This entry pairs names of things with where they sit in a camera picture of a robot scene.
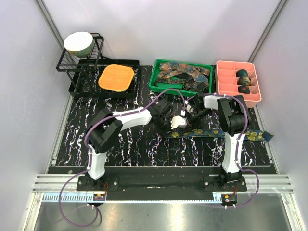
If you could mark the orange teal patterned tie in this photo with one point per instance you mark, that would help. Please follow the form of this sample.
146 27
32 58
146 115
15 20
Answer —
172 69

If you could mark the rolled black orange tie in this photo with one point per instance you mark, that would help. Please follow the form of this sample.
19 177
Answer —
243 89

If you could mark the blue yellow floral tie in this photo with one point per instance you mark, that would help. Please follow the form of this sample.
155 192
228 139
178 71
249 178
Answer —
252 135

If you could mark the black wire dish rack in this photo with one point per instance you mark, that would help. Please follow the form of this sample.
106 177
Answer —
84 72

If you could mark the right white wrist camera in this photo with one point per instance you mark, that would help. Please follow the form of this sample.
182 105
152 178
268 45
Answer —
189 108

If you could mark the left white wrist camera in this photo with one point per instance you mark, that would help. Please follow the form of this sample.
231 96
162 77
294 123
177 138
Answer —
178 122

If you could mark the dark patterned tie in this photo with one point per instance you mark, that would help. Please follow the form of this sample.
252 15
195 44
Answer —
182 82

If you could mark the green plastic bin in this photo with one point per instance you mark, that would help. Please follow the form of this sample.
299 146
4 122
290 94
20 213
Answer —
156 71

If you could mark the rolled dark green tie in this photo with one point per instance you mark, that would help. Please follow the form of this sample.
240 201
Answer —
242 73

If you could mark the white green ceramic bowl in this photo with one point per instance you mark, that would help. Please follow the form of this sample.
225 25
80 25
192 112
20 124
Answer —
79 44

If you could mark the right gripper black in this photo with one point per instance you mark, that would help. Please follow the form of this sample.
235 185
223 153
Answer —
192 124

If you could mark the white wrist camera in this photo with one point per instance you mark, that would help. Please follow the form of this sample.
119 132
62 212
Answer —
178 122
189 108

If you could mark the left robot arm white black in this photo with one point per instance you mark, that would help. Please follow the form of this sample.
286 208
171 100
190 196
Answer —
103 131

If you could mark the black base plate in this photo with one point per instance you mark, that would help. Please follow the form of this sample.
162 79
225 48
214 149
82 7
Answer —
163 184

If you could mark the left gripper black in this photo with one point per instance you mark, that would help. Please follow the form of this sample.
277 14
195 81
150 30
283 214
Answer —
162 132

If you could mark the pink divided organizer box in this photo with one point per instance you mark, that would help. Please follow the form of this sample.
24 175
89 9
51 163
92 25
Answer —
227 82

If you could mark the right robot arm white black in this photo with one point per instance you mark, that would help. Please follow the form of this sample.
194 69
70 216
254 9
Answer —
234 120

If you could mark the orange woven square mat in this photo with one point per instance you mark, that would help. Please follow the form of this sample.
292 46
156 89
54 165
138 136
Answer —
116 78

